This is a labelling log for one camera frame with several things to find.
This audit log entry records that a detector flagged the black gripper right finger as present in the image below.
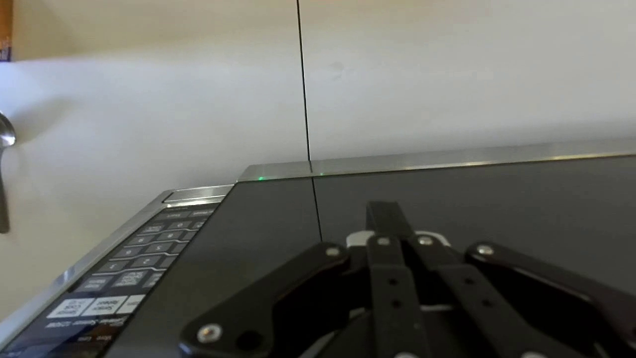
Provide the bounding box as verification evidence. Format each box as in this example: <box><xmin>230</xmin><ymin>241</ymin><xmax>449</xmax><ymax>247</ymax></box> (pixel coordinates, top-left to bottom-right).
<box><xmin>395</xmin><ymin>201</ymin><xmax>636</xmax><ymax>358</ymax></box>

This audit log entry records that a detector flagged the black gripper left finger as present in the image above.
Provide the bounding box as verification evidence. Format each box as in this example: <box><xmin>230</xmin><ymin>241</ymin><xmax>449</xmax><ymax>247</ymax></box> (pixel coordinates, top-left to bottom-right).
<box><xmin>176</xmin><ymin>201</ymin><xmax>425</xmax><ymax>358</ymax></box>

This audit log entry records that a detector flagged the grey microwave oven body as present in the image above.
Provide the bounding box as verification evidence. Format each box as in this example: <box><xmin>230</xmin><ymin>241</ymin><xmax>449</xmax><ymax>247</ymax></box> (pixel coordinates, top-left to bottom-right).
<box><xmin>0</xmin><ymin>183</ymin><xmax>234</xmax><ymax>358</ymax></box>

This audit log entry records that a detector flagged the silver metal rod with knob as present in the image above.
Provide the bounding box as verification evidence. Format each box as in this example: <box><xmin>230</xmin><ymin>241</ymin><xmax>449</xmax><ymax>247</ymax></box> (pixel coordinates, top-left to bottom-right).
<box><xmin>0</xmin><ymin>109</ymin><xmax>19</xmax><ymax>235</ymax></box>

